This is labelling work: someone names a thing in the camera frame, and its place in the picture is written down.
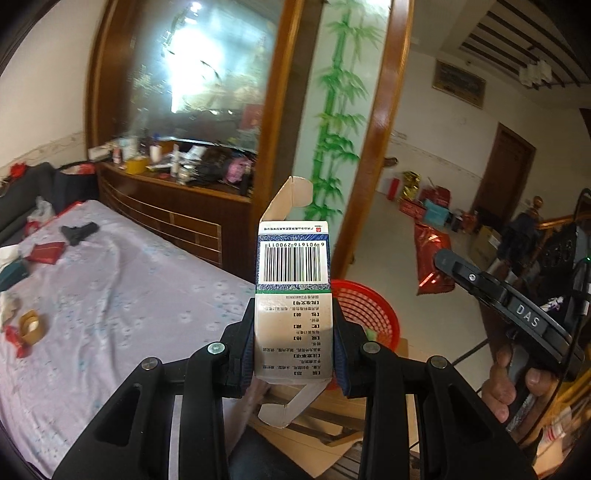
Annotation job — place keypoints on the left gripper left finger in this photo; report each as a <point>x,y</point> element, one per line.
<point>168,410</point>

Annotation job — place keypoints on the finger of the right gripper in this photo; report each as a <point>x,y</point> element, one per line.
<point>464,273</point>

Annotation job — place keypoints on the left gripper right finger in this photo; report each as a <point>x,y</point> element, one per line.
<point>459,437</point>

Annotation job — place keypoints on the yellow small box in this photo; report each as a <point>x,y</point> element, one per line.
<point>31,327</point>

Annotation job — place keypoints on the red foil wrapper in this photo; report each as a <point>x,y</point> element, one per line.
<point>13,336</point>

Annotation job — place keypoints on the white yellow medicine box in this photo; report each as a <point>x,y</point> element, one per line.
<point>293,303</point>

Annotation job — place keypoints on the person right hand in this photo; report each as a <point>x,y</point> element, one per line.
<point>499,391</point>

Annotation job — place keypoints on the red plastic waste basket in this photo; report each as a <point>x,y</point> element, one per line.
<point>363,305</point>

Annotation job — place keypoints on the crumpled white cloth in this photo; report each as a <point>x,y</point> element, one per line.
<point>9,305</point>

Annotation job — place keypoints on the red flat pouch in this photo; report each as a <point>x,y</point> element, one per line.
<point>47,253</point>

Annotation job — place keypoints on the green tissue box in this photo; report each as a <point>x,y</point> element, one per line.
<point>13,268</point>

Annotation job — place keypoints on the black toy pistol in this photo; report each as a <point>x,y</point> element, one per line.
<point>75,235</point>

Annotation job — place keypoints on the dark shopping bag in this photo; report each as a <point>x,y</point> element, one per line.
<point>76,182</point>

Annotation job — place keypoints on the black leather sofa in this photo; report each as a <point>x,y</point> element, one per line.
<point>19,201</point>

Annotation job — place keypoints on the yellow tub on cabinet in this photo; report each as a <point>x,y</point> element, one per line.
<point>137,165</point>

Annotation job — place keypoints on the wooden sideboard cabinet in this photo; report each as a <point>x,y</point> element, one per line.
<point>304,88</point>

